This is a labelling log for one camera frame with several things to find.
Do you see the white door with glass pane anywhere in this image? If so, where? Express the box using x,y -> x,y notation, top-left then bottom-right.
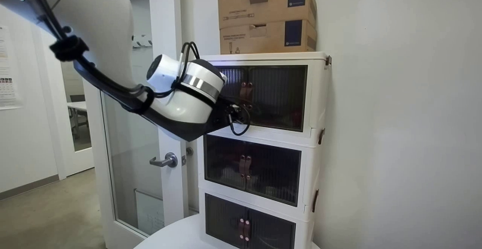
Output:
81,0 -> 191,249

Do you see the paper poster on wall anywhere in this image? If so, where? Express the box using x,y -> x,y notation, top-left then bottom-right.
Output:
0,25 -> 24,111

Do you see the white stacked storage cabinet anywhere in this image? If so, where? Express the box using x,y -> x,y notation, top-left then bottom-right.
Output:
197,52 -> 333,249

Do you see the white table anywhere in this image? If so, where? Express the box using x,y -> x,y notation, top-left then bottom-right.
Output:
67,101 -> 89,138

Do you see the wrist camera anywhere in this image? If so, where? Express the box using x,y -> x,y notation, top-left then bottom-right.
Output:
156,98 -> 242,143

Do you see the row of wall hooks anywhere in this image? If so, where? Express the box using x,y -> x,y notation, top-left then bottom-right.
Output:
131,34 -> 153,49

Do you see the silver door lever handle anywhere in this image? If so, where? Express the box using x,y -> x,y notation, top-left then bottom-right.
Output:
149,152 -> 178,168

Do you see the dark ribbed cabinet door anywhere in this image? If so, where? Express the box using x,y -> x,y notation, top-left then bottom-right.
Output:
215,66 -> 248,126
204,134 -> 246,191
245,141 -> 302,207
244,208 -> 296,249
247,65 -> 308,132
205,193 -> 246,248

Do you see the cardboard box with blue label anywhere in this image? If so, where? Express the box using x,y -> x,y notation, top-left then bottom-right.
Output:
219,20 -> 318,55
217,0 -> 317,30

